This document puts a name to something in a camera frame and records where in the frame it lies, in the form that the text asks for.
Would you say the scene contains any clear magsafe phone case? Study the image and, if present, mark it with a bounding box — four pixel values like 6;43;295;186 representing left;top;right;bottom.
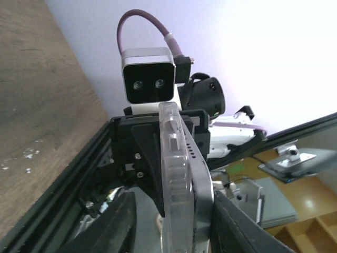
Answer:
158;102;194;252

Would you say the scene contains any small grey-edged phone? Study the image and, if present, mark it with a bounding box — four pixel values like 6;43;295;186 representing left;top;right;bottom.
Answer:
181;110;214;252

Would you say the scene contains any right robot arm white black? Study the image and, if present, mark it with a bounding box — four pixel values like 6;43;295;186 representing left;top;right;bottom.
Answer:
110;73;266;214

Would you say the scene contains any external webcam on stand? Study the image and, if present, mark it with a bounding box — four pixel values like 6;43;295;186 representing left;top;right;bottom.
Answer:
258;142;336;183

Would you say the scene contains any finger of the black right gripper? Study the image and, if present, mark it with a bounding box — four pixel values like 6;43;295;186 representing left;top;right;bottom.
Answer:
131;124;165;217

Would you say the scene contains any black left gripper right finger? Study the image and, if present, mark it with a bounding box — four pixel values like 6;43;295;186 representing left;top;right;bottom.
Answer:
210;191;293;253

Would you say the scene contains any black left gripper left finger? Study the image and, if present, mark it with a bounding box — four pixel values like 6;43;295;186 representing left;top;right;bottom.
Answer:
59;192;137;253

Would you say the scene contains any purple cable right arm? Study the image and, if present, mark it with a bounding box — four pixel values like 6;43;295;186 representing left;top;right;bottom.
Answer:
116;9;185;57

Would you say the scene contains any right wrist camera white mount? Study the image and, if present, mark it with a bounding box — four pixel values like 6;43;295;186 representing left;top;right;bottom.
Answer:
121;47;194;115

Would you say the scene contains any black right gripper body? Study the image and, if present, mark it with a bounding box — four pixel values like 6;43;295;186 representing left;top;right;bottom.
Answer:
109;108;211;185

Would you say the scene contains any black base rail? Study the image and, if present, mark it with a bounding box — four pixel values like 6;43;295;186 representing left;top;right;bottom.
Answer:
0;121;337;253

